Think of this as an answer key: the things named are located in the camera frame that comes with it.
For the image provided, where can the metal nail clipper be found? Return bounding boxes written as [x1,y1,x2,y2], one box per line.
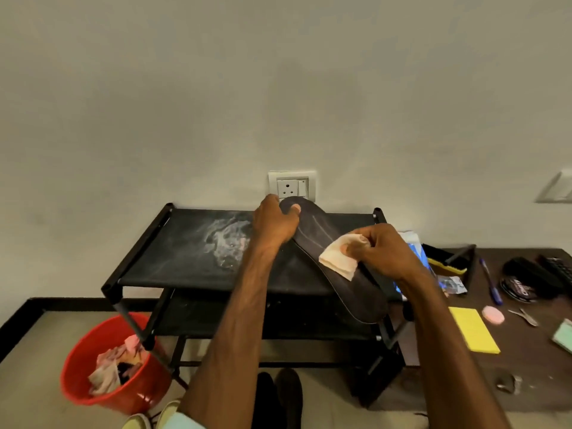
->
[509,308,540,328]

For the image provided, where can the person's right forearm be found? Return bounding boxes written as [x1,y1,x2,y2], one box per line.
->
[392,268,513,429]

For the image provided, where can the black fabric shoe rack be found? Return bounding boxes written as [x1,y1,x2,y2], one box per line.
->
[101,203,413,408]

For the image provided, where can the black remote control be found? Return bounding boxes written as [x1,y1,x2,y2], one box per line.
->
[536,254,572,296]

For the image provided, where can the black shoe insole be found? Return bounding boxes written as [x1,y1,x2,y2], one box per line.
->
[278,196,391,325]

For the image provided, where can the pale yellow shoe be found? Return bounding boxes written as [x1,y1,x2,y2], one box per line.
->
[155,400,182,429]
[122,413,153,429]

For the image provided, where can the black and yellow brush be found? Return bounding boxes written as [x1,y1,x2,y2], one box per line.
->
[421,244,477,278]

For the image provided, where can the black shoe polish tin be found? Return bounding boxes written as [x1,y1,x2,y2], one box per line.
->
[500,278,540,304]

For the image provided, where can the pale green sponge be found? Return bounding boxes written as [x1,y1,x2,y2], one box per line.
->
[551,319,572,355]

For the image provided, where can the person's right hand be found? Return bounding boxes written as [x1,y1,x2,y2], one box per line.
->
[341,223,432,286]

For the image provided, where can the person's left forearm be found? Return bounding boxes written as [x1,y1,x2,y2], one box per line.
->
[178,240,287,429]

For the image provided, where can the white wiping cloth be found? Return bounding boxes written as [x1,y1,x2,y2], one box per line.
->
[318,233,372,282]

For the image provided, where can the black shoe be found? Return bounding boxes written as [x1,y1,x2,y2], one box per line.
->
[252,372,280,429]

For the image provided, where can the blue and white packet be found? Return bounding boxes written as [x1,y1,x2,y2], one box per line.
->
[393,231,448,301]

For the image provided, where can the person's left hand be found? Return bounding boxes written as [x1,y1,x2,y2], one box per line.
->
[251,194,303,247]

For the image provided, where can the red plastic bucket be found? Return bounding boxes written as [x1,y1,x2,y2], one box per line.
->
[60,313,173,416]

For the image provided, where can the blue pen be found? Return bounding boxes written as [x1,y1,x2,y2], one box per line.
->
[479,258,504,306]

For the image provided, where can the light blue sleeve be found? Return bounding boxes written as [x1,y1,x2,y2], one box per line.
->
[163,412,206,429]

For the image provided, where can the small printed sachet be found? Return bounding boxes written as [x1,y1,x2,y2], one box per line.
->
[437,275,468,296]

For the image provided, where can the white wall power socket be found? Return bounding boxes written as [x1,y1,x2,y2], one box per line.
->
[268,170,317,203]

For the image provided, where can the yellow sponge cloth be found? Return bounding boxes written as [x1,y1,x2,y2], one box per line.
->
[448,307,501,355]

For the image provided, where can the crumpled waste cloths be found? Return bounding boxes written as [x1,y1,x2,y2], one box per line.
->
[88,335,151,396]

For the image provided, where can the black shoe brush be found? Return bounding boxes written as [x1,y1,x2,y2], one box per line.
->
[502,257,566,300]

